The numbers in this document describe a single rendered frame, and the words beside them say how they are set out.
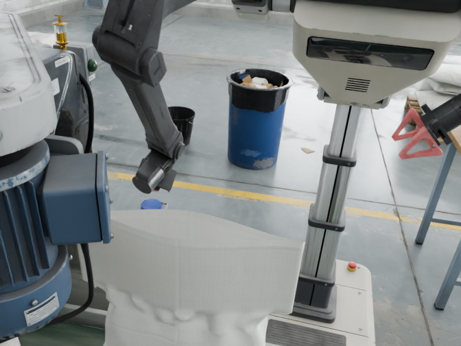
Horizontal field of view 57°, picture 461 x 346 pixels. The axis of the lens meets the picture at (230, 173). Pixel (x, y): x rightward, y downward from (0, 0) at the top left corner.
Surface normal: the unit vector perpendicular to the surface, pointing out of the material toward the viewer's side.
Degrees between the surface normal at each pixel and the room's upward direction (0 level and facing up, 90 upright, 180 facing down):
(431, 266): 0
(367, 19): 40
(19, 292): 0
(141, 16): 76
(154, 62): 106
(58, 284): 91
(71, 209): 90
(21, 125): 91
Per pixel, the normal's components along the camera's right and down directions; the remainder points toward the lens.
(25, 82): 0.06, -0.87
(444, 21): -0.11, -0.36
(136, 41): -0.30, 0.23
